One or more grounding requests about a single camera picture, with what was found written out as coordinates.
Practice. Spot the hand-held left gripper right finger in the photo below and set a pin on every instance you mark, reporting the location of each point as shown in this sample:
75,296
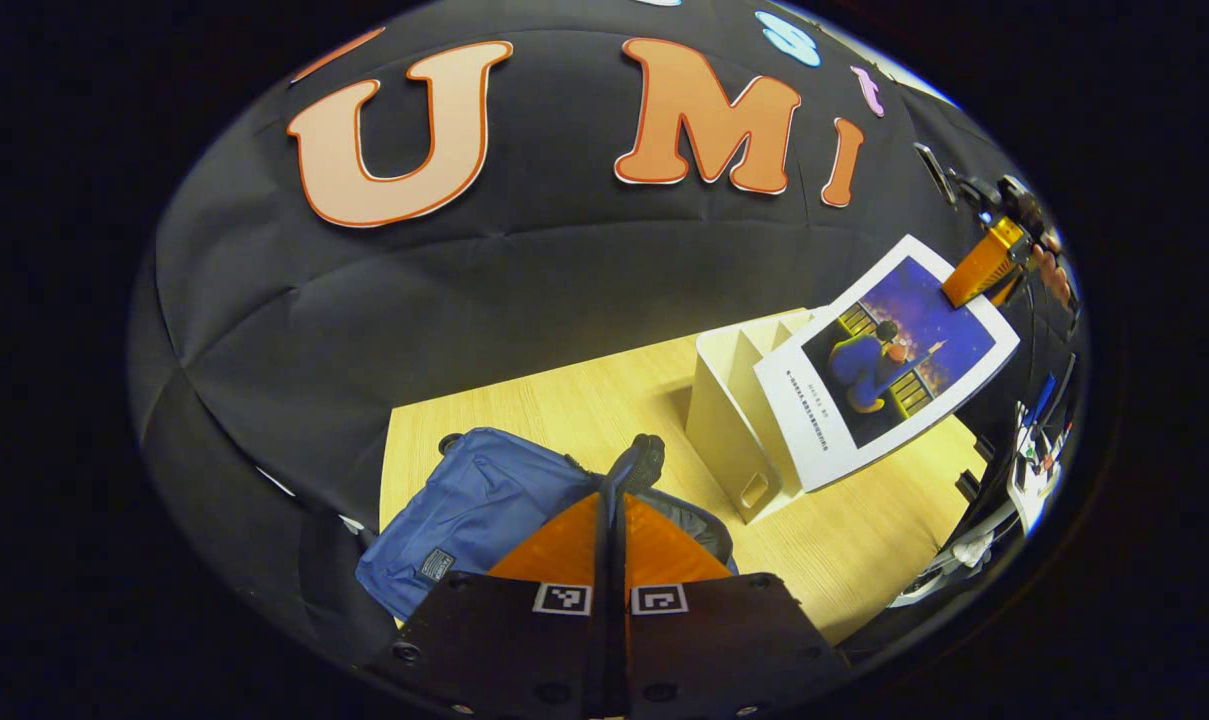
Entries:
704,650

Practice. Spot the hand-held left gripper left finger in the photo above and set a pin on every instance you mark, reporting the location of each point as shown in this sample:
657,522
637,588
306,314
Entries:
504,650

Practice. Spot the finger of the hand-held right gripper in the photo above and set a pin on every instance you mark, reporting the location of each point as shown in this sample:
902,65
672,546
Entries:
982,265

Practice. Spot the blue night scene book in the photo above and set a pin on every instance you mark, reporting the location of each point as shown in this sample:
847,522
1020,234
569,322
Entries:
894,370

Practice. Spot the blue schoolbag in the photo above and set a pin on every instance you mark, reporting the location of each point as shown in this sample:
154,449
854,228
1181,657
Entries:
474,510

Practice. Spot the white bookshelf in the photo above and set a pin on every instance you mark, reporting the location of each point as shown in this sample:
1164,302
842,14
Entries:
729,410

